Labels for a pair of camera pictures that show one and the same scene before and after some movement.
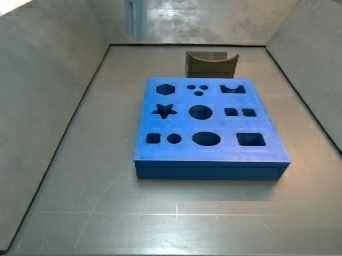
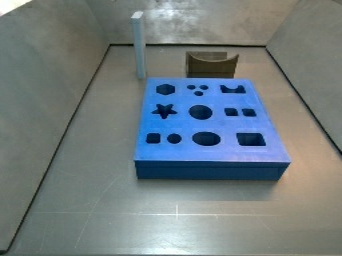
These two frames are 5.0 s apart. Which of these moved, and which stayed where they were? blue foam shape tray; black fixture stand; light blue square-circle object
Moved: light blue square-circle object
Stayed: black fixture stand; blue foam shape tray
